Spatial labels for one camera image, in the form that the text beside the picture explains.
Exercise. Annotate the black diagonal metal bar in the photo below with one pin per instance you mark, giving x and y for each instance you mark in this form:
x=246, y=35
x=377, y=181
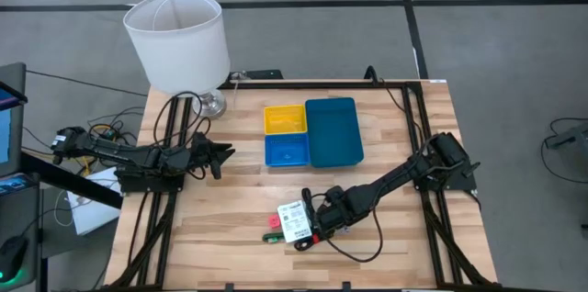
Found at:
x=69, y=179

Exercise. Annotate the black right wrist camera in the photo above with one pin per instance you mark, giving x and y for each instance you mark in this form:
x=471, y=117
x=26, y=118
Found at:
x=334, y=193

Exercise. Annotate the small pink item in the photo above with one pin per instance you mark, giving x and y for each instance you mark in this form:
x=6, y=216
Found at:
x=274, y=221

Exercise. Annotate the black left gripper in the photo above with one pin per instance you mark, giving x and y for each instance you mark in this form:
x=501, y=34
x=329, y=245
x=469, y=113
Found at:
x=202, y=147

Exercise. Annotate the black computer mouse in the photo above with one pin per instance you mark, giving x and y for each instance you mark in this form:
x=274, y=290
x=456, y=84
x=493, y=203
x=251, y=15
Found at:
x=13, y=257

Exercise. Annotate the large teal plastic bin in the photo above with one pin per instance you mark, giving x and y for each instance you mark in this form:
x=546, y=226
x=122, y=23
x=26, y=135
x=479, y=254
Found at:
x=334, y=132

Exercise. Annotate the small green item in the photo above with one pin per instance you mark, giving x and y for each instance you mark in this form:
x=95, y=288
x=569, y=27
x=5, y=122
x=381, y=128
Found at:
x=272, y=237

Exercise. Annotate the small blue plastic bin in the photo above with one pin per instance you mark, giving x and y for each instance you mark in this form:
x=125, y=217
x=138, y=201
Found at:
x=287, y=150

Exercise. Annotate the grey floor device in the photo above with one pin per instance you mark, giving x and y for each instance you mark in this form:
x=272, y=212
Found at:
x=572, y=136

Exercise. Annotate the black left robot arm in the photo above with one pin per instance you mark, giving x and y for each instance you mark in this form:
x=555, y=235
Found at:
x=115, y=149

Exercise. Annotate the dark grey side desk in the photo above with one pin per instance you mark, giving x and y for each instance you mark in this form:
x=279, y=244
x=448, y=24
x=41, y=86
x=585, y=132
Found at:
x=27, y=218

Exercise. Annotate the white flat carton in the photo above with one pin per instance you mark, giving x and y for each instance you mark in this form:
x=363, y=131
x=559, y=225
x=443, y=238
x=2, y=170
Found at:
x=92, y=216

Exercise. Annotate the white labelled box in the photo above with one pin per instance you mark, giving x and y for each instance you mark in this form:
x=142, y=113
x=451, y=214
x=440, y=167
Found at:
x=294, y=221

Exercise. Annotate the grey monitor with blue screen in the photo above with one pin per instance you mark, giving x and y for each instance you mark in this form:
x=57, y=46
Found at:
x=14, y=122

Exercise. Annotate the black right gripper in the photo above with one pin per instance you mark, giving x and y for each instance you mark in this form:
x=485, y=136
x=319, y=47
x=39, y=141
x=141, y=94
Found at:
x=337, y=214

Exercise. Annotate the small yellow plastic bin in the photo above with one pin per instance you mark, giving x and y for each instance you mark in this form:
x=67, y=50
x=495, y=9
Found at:
x=285, y=120

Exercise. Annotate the black aluminium table frame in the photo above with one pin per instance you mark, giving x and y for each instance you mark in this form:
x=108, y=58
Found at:
x=321, y=85

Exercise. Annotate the black power strip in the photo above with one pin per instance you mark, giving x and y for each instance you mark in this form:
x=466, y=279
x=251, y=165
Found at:
x=109, y=134

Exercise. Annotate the white shade table lamp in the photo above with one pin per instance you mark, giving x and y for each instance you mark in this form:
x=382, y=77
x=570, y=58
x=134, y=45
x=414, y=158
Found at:
x=179, y=44

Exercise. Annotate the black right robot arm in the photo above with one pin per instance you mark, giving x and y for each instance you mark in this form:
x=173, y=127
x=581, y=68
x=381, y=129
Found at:
x=390, y=177

